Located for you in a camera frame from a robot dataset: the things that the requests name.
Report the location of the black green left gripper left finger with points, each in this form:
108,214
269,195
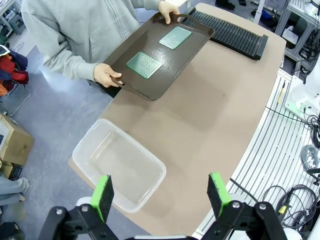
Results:
103,197

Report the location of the person's right hand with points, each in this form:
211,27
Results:
105,73

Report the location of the white slatted robot platform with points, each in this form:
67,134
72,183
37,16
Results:
275,150

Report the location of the small black crate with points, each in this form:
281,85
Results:
13,172

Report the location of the person's left hand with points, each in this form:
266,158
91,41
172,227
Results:
167,10

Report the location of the grey plastic stool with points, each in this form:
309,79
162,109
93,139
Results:
17,23

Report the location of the person's left forearm grey sleeve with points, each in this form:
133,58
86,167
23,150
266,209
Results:
145,3

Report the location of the aluminium frame cart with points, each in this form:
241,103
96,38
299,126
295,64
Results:
300,22

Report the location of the green perforated PCB board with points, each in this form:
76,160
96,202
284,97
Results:
144,65
175,38

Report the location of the brown plastic serving tray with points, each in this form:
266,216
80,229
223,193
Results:
175,65

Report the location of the red navy clothes pile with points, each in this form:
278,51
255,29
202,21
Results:
15,72

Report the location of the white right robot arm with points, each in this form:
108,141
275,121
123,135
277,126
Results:
307,92

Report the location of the brown cardboard box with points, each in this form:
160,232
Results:
17,145

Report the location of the clear plastic storage box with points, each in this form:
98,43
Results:
120,155

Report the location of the person's right forearm grey sleeve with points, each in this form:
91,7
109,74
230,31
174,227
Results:
70,66

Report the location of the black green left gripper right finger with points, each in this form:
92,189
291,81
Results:
217,195

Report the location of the white round edged table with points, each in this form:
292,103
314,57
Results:
175,2

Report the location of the black slotted PCB rack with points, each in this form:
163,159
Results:
237,35

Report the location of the white round container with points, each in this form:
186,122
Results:
83,201

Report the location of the yellow pen tool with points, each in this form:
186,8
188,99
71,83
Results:
281,93

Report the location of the bystander's grey jeans leg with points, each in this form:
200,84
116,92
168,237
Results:
12,187

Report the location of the person's grey hoodie torso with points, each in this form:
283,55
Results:
82,25

